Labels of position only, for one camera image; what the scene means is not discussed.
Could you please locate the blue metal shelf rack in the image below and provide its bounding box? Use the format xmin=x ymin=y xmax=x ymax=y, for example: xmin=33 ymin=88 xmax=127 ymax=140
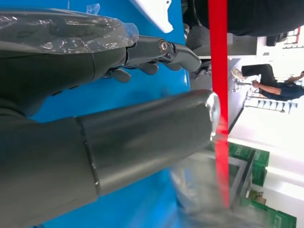
xmin=31 ymin=0 xmax=190 ymax=228

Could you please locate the white plastic car part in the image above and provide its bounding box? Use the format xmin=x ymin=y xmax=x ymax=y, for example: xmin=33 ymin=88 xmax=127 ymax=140
xmin=129 ymin=0 xmax=173 ymax=34

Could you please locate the green crate stack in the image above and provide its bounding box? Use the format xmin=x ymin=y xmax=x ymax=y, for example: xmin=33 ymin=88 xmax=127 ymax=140
xmin=229 ymin=143 xmax=270 ymax=186
xmin=240 ymin=198 xmax=297 ymax=228

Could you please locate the distant seated person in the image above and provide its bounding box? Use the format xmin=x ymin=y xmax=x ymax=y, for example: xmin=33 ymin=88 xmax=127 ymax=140
xmin=232 ymin=64 xmax=304 ymax=102

